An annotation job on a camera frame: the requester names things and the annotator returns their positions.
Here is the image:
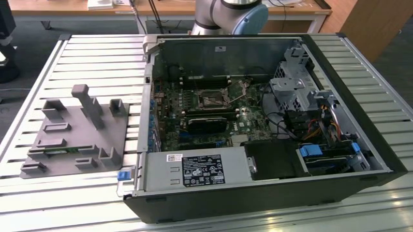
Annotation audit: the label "black RAM slot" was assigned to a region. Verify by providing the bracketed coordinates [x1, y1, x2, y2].
[185, 109, 238, 115]
[185, 113, 238, 119]

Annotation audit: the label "CPU socket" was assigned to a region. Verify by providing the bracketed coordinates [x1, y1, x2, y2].
[198, 89, 231, 109]

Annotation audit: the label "black graphics card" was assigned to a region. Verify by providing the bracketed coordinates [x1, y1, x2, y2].
[186, 117, 229, 134]

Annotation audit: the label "small silver heat sink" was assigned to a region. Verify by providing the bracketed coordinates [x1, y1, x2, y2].
[231, 135, 251, 146]

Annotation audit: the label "green motherboard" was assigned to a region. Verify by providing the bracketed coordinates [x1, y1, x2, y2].
[150, 79, 275, 152]

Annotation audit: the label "metal socket cover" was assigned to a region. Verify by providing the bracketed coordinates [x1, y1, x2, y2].
[227, 76, 253, 99]

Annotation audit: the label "black plastic shroud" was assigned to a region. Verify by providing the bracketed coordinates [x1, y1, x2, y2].
[243, 140, 312, 181]

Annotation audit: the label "silver metal drive cage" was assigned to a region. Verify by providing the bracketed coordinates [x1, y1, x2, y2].
[269, 47, 334, 112]

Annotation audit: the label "grey power supply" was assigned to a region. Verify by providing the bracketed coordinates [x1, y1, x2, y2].
[140, 147, 253, 192]

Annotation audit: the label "blue case latch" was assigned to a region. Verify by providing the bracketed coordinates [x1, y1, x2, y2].
[116, 170, 135, 182]

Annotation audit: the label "blue disk carrier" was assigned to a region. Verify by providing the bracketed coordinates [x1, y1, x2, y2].
[298, 144, 324, 160]

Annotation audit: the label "black open PC case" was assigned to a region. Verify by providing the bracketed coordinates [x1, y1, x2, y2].
[122, 32, 408, 224]

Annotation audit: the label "grey parts rack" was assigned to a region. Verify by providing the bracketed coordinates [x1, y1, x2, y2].
[19, 84, 131, 180]

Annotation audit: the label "green RAM stick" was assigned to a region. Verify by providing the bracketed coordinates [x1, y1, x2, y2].
[43, 147, 80, 154]

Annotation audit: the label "white box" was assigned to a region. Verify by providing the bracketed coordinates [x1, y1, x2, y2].
[87, 0, 114, 11]

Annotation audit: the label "brown wooden cabinet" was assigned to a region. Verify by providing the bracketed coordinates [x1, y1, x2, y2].
[322, 0, 413, 64]

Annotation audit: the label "black stand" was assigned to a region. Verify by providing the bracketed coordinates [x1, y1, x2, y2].
[0, 0, 20, 84]

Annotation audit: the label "black wire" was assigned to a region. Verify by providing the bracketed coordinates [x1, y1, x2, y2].
[262, 84, 305, 141]

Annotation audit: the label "coloured wire bundle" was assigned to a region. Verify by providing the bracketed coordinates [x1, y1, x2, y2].
[302, 119, 344, 144]

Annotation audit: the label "hanging black cables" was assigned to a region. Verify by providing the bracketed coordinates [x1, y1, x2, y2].
[147, 0, 174, 32]

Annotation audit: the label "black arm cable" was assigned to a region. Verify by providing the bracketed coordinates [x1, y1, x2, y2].
[128, 0, 143, 23]

